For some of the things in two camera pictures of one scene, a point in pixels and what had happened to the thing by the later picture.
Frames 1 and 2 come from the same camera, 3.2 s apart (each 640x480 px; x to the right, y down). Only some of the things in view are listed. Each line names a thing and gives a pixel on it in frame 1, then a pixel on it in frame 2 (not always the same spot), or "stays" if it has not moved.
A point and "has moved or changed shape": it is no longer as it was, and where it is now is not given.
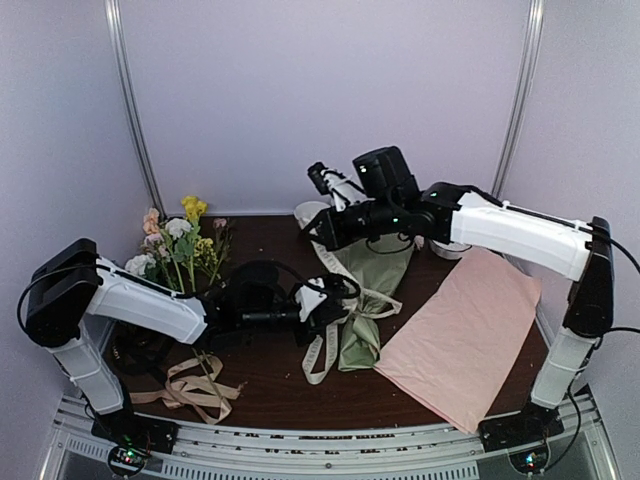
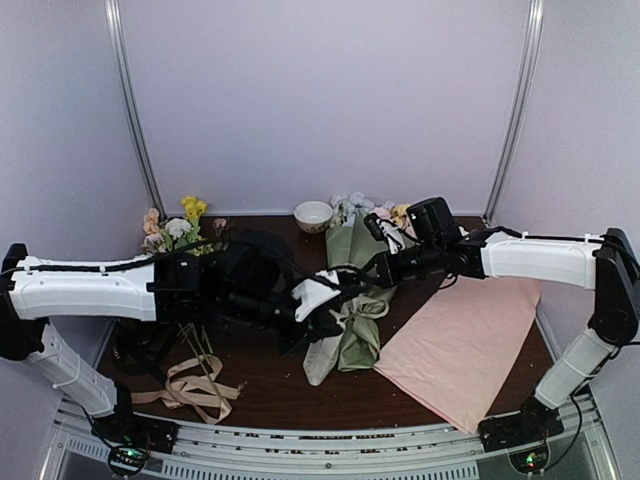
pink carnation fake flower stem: x=419 y=241 has moved or changed shape
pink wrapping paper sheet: x=453 y=348 stays
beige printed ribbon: x=366 y=304 has moved or changed shape
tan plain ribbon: x=190 y=384 stays
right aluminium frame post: x=521 y=100 stays
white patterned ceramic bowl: x=305 y=212 stays
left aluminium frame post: x=129 y=103 stays
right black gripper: x=335 y=236 -> x=388 y=277
